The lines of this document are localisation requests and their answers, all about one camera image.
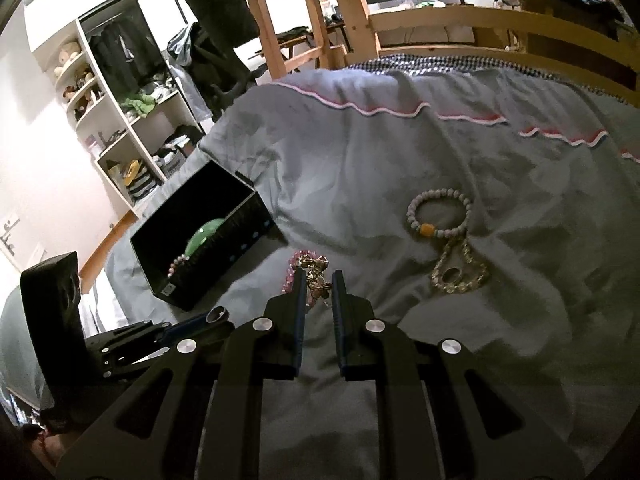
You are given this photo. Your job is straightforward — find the large multicolour bead bracelet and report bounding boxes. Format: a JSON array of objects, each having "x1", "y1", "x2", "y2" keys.
[{"x1": 167, "y1": 252, "x2": 192, "y2": 279}]

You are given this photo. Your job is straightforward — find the white shelf unit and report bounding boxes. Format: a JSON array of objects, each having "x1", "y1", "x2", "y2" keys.
[{"x1": 29, "y1": 18, "x2": 203, "y2": 218}]

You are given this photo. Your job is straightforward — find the black jewelry box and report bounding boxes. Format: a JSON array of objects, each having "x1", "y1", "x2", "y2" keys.
[{"x1": 131, "y1": 162, "x2": 277, "y2": 311}]

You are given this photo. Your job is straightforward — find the checkered bed sheet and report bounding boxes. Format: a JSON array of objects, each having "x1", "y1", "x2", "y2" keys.
[{"x1": 349, "y1": 54, "x2": 631, "y2": 105}]

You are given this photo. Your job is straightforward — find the black office chair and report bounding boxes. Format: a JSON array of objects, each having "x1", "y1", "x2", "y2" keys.
[{"x1": 186, "y1": 0, "x2": 259, "y2": 118}]

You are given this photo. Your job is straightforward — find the wooden bed frame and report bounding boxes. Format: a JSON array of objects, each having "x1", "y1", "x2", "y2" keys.
[{"x1": 247, "y1": 0, "x2": 639, "y2": 106}]

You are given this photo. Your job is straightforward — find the clear crystal bead bracelet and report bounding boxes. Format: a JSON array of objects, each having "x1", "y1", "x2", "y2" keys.
[{"x1": 430, "y1": 237, "x2": 492, "y2": 295}]

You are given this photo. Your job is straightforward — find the green jade bangle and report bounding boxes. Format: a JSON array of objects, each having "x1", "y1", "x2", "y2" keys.
[{"x1": 183, "y1": 219, "x2": 224, "y2": 258}]

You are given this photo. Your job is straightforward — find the grey duvet with red trim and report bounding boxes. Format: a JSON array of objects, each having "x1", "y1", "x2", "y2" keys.
[{"x1": 79, "y1": 70, "x2": 639, "y2": 479}]

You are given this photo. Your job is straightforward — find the gold flower brooch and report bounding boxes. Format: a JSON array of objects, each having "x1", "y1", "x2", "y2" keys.
[{"x1": 298, "y1": 252, "x2": 332, "y2": 308}]

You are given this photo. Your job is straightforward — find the grey bead bracelet orange bead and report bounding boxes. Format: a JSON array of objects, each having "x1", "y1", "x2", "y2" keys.
[{"x1": 406, "y1": 188, "x2": 473, "y2": 240}]

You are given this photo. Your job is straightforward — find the pink bead bracelet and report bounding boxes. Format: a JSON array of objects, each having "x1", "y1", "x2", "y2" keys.
[{"x1": 280, "y1": 249, "x2": 321, "y2": 295}]

